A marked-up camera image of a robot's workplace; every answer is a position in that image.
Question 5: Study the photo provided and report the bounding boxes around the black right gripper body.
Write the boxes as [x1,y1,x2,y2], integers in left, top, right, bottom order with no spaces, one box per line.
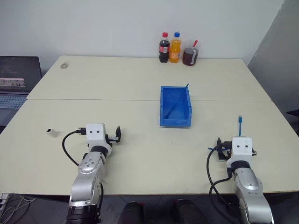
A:
[218,140,234,162]

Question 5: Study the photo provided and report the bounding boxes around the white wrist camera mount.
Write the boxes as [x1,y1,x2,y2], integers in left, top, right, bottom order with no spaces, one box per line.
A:
[227,136,255,164]
[85,123,113,150]

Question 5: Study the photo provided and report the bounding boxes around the grey partition panel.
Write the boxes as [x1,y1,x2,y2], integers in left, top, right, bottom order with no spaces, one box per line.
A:
[247,0,299,139]

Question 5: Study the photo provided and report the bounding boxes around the white floor cables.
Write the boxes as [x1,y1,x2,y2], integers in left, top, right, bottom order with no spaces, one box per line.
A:
[0,195,36,224]

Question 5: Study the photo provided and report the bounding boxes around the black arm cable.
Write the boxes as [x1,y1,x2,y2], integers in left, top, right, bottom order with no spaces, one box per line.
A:
[62,126,87,167]
[206,146,237,224]

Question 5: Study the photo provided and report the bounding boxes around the blue Ethernet cable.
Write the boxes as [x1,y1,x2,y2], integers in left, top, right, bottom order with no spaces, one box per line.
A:
[207,115,244,151]

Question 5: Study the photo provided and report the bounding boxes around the small white adapter block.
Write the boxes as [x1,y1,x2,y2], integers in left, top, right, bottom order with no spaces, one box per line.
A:
[45,127,58,138]

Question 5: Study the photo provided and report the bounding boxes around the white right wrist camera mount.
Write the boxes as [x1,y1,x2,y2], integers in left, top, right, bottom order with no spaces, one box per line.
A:
[227,136,255,164]

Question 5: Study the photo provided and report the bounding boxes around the thin blue stick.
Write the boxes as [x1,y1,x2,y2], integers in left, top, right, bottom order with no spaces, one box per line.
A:
[164,82,190,119]

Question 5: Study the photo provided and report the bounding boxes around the dark grey laptop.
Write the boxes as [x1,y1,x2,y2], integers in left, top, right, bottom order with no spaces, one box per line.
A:
[0,56,43,127]

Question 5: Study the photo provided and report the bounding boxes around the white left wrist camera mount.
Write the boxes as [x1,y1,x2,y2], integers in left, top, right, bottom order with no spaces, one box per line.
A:
[85,123,113,150]

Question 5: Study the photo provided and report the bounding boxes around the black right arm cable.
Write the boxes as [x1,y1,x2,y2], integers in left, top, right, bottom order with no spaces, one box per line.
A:
[206,146,237,224]

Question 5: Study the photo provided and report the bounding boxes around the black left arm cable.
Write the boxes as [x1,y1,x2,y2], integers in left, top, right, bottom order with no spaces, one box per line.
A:
[62,126,87,167]

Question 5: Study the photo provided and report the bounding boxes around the orange soda bottle blue cap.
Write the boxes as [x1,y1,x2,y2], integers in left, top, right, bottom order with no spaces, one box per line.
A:
[169,32,181,64]

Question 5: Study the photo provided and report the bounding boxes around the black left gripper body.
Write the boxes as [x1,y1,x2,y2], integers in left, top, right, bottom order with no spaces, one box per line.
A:
[105,133,118,144]

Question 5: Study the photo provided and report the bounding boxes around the cola bottle red cap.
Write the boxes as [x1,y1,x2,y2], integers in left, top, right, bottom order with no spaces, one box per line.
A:
[158,32,171,63]

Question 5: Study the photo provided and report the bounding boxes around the blue plastic bin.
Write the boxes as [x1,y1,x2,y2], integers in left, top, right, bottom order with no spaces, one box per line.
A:
[159,85,193,128]

